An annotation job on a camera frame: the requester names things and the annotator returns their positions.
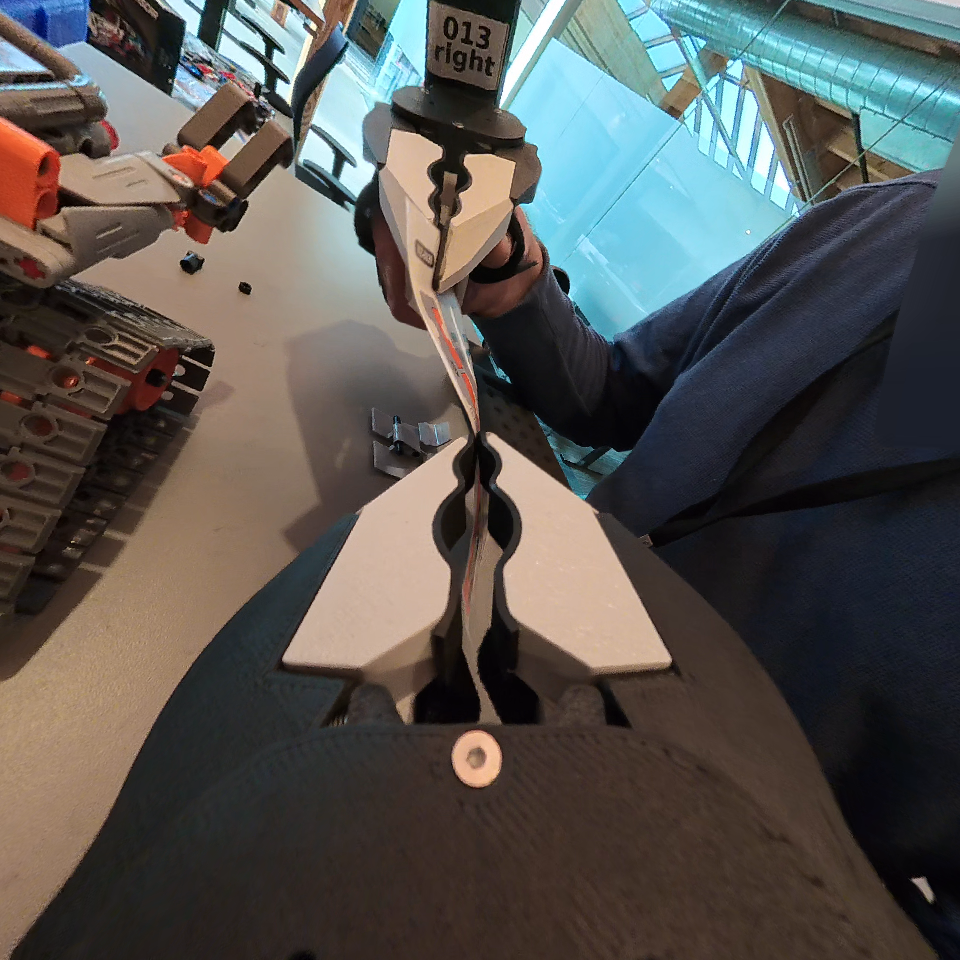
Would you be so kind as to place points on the black office chair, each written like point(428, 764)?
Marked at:
point(322, 150)

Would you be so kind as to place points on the pile of toy bricks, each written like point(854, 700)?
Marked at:
point(214, 69)

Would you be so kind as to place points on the person's right forearm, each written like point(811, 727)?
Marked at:
point(570, 360)

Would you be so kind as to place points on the robot sticker sheet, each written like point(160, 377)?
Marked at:
point(454, 352)

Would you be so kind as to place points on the black car model box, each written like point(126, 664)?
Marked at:
point(135, 30)

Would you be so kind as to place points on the silver ventilation duct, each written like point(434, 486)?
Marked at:
point(810, 60)

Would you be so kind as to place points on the person's right hand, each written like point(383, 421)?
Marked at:
point(510, 296)

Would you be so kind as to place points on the black plastic connector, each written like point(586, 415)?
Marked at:
point(193, 262)

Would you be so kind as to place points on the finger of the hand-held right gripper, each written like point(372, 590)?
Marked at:
point(487, 202)
point(405, 187)

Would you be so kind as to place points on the grey plastic panel assembly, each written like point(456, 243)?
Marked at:
point(405, 442)

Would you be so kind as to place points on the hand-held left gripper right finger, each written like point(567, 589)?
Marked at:
point(585, 600)

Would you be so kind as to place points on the grey orange tracked toy robot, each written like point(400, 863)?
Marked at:
point(75, 420)

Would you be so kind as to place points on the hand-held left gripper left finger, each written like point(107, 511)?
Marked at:
point(367, 600)

